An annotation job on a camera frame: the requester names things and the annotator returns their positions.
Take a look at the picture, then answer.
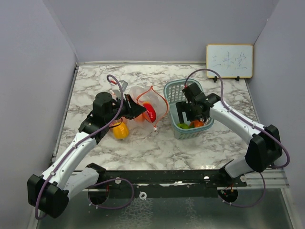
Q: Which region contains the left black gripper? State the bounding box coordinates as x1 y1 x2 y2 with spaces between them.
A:
105 94 146 124

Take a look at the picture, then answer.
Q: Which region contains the green fruit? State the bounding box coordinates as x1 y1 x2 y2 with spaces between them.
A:
177 123 189 129

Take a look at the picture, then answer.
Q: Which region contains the red bell pepper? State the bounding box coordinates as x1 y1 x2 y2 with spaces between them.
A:
142 102 157 123

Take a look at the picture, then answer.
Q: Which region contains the small orange fruit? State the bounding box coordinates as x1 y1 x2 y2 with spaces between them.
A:
189 120 204 128

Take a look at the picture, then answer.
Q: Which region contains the yellow bell pepper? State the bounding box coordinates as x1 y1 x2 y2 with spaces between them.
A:
112 122 129 140

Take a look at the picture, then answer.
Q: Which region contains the clear orange zip bag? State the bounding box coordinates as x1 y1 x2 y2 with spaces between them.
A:
109 117 129 130
129 85 169 132

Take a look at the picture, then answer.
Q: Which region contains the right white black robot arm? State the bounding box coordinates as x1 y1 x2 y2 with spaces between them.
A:
176 83 283 187

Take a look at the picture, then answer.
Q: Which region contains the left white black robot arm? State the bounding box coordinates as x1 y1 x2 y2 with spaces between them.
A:
27 92 146 219

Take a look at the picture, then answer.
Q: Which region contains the teal white plastic basket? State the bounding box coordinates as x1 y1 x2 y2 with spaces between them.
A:
163 80 214 140

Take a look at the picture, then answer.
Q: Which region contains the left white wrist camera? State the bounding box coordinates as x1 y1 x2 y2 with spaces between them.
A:
112 80 128 99

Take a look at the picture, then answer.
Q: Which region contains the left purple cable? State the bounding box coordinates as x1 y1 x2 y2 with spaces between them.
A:
34 74 135 220

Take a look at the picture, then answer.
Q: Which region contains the purple cable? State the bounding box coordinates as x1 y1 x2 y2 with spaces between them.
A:
184 68 291 207
34 74 135 220

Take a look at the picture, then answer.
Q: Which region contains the white whiteboard wooden frame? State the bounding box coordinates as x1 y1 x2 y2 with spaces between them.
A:
206 44 254 79

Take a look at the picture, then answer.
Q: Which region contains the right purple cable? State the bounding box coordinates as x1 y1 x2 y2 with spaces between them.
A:
184 68 291 207

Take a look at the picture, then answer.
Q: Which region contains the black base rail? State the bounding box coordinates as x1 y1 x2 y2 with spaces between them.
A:
88 169 246 204

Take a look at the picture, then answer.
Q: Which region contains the aluminium frame rail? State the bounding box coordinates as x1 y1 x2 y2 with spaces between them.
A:
38 168 290 191

